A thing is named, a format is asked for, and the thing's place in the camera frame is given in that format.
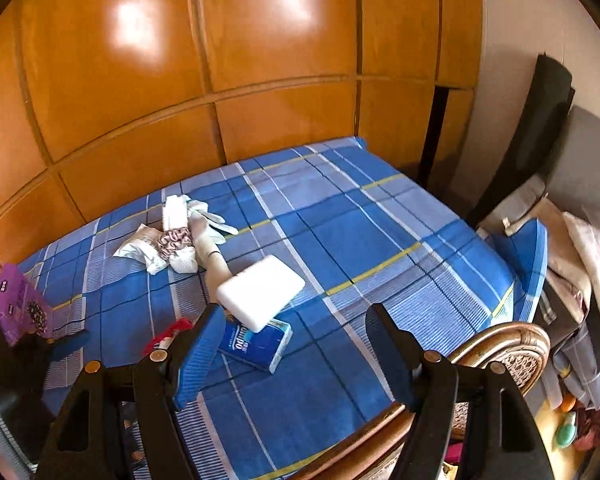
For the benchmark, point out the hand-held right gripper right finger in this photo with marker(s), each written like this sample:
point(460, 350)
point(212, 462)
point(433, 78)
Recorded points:
point(391, 360)

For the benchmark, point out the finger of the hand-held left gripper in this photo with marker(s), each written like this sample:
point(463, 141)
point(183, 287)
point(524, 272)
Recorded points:
point(67, 344)

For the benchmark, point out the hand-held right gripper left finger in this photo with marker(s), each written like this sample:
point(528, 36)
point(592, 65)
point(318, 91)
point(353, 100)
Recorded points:
point(198, 360)

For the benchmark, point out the purple printed packet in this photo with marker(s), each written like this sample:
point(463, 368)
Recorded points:
point(17, 305)

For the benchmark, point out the white knit glove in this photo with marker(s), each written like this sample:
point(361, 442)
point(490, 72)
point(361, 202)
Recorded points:
point(207, 217)

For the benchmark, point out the red white cloth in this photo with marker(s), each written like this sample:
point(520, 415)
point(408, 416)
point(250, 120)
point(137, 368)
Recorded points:
point(167, 336)

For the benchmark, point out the blue tissue packet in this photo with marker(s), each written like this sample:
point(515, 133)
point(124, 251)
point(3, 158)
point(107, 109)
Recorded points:
point(257, 347)

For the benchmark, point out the beige sock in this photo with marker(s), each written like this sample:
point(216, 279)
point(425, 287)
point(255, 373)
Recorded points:
point(216, 270)

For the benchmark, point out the white rectangular box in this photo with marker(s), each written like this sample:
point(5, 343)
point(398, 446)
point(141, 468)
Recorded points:
point(260, 291)

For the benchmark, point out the white crumpled plastic packet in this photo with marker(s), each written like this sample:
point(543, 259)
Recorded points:
point(136, 247)

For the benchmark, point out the patterned fabric scrunchie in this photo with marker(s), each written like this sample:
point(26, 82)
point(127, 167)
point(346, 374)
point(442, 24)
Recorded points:
point(172, 242)

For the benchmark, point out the brown rattan chair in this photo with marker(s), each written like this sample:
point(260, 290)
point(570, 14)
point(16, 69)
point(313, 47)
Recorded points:
point(512, 346)

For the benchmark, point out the blue plaid bed sheet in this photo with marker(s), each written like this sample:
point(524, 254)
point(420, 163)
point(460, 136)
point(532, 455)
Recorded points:
point(340, 240)

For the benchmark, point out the white tissue packet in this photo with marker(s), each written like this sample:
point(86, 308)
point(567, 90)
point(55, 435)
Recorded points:
point(172, 212)

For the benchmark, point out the green round item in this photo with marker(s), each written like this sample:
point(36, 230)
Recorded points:
point(566, 431)

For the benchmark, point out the pile of light clothes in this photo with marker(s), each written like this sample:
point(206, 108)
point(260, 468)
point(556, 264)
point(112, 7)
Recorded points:
point(580, 250)

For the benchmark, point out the black upright panel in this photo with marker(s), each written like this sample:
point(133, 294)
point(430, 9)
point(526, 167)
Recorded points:
point(542, 110)

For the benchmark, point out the orange wooden wardrobe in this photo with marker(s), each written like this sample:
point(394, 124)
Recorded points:
point(280, 35)

